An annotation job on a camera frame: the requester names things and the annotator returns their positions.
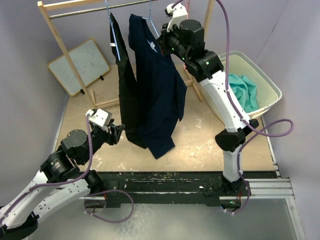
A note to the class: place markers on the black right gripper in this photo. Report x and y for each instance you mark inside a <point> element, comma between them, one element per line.
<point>163,39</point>

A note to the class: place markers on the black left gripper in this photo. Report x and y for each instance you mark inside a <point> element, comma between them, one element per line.
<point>112,139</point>

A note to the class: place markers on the pink wire hanger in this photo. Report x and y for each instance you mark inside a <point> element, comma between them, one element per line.
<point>187,7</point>

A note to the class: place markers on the navy blue t shirt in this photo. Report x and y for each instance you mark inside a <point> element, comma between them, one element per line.
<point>161,91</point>

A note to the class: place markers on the teal t shirt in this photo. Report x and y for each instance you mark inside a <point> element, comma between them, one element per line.
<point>245,91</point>

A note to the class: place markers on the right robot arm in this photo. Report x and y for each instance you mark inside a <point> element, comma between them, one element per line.
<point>186,41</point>

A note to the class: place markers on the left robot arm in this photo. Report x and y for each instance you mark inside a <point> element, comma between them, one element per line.
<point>58,181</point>

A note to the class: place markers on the light blue hanger right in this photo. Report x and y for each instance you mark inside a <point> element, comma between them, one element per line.
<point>150,19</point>

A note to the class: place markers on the light blue hanger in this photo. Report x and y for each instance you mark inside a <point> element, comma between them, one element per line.
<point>112,30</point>
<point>150,19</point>

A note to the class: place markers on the light blue hanger left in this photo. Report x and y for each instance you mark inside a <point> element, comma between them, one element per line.
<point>112,30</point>

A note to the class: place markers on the black hanging garment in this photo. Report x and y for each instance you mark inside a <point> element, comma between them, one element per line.
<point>128,89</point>

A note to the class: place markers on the cream perforated laundry basket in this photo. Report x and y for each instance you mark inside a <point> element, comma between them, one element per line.
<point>262,82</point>

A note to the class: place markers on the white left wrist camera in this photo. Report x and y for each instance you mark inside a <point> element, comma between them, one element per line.
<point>98,117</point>

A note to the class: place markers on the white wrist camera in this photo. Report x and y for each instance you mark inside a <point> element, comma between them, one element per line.
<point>98,117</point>
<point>177,13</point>

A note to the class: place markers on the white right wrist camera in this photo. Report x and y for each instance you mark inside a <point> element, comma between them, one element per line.
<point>177,13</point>

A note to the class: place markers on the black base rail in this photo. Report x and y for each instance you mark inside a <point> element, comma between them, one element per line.
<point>165,187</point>

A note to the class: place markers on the small whiteboard yellow frame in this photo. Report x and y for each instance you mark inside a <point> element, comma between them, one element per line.
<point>88,61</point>

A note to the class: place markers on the aluminium frame rail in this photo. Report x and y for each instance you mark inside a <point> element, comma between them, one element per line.
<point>183,205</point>

